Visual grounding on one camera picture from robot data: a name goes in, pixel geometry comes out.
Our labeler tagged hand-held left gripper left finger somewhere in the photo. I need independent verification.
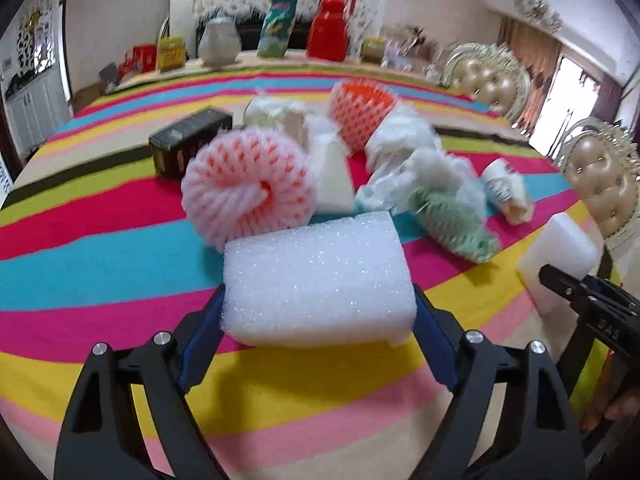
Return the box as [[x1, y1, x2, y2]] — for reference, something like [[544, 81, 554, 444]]
[[54, 284, 236, 480]]

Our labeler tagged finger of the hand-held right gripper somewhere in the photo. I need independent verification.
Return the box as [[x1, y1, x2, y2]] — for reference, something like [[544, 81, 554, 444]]
[[539, 264, 640, 356]]

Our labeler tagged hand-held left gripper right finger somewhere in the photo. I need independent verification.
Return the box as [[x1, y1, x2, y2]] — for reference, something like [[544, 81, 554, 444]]
[[412, 285, 586, 480]]

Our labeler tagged small white foam block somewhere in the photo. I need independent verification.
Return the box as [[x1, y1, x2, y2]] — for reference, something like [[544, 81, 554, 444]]
[[516, 212, 604, 313]]

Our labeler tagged green foam fruit net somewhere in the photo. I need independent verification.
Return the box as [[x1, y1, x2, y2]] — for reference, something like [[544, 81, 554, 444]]
[[410, 187, 501, 263]]

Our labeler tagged large white foam block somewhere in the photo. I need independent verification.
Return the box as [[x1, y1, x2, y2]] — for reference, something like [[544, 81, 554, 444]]
[[221, 211, 418, 348]]

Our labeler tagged white paper cup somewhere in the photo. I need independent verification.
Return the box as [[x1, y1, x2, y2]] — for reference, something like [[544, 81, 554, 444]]
[[481, 157, 535, 225]]

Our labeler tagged pink foam fruit net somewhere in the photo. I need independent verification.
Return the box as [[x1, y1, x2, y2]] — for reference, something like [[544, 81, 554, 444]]
[[180, 127, 317, 251]]

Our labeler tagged black cardboard box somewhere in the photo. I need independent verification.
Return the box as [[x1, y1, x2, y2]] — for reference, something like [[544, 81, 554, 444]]
[[148, 106, 234, 181]]

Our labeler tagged white foam wedge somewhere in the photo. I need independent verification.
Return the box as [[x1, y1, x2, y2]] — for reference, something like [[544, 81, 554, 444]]
[[300, 115, 357, 213]]

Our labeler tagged white plastic bag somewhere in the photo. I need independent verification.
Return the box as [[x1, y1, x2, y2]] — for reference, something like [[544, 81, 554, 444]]
[[354, 102, 483, 216]]

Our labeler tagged white tissue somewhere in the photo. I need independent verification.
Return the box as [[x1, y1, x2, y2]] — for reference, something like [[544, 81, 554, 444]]
[[243, 96, 313, 136]]

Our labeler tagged orange and pink foam net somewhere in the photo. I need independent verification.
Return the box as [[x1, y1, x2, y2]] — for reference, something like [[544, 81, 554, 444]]
[[329, 80, 398, 153]]

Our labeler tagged beige tufted dining chair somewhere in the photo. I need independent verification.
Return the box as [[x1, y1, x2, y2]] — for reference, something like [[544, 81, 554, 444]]
[[445, 42, 532, 116], [559, 117, 640, 256]]

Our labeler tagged striped colourful tablecloth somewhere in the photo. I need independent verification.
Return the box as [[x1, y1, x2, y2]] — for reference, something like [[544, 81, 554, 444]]
[[0, 52, 621, 480]]

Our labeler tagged bright window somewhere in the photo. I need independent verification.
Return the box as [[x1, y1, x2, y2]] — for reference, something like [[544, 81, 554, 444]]
[[530, 55, 616, 161]]

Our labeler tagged brown curtain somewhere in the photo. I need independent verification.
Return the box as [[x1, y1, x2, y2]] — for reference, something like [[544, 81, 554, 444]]
[[497, 15, 563, 133]]

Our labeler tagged white low cabinet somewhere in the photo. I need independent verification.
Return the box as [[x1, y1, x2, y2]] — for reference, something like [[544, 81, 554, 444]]
[[2, 67, 71, 156]]

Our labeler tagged yellow lidded jar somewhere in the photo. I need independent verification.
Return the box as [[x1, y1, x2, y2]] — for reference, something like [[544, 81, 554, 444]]
[[157, 35, 187, 71]]

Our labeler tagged red box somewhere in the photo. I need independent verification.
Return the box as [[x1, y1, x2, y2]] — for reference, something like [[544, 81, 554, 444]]
[[132, 44, 159, 72]]

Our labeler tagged white ceramic teapot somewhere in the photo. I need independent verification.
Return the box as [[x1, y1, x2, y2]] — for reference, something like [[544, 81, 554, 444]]
[[197, 16, 242, 67]]

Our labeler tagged crystal chandelier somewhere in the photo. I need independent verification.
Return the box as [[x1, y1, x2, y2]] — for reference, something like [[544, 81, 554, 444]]
[[514, 0, 563, 35]]

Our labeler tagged amber glass jar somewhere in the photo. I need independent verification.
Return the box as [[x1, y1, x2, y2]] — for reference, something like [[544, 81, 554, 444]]
[[361, 37, 386, 63]]

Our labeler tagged dark sideboard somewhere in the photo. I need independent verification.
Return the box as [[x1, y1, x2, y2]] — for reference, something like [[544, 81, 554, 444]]
[[194, 0, 321, 51]]

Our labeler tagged green floral vase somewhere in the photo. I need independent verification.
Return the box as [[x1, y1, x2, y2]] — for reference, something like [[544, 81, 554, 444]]
[[256, 0, 298, 58]]

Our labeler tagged red thermos jug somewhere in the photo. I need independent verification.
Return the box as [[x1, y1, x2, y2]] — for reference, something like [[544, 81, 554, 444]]
[[306, 0, 349, 61]]

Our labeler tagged white lace runner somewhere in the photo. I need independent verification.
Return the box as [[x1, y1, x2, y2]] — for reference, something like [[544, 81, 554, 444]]
[[194, 0, 273, 23]]

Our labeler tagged white lattice screen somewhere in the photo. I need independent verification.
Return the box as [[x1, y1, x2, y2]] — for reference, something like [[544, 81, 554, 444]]
[[342, 0, 391, 56]]

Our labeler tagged white lattice wall panel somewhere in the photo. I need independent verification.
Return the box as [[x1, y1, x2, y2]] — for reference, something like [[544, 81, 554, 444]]
[[17, 0, 61, 71]]

